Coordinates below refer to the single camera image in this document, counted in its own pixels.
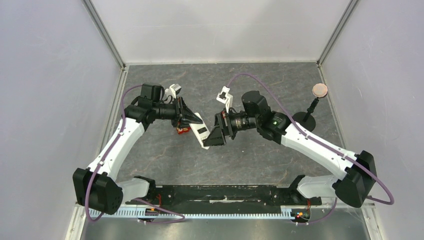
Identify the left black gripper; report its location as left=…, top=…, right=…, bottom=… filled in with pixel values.
left=152, top=96, right=203, bottom=129

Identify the white remote control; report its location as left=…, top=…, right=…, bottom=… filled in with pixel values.
left=189, top=123, right=210, bottom=150

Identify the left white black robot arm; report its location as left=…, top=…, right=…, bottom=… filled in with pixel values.
left=72, top=83, right=210, bottom=216

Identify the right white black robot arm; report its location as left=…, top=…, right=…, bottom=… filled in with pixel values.
left=202, top=90, right=377, bottom=208

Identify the red battery pack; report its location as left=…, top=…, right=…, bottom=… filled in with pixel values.
left=176, top=127, right=191, bottom=135

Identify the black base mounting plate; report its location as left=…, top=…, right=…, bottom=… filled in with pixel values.
left=143, top=184, right=322, bottom=214

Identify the black stand with pink disc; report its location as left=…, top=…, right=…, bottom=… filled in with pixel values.
left=292, top=83, right=328, bottom=132

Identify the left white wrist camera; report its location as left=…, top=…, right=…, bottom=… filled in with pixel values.
left=164, top=84, right=182, bottom=99

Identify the white slotted cable duct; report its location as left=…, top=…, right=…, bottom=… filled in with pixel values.
left=102, top=206, right=295, bottom=220

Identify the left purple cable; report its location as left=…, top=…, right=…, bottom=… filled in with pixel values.
left=84, top=84, right=144, bottom=222

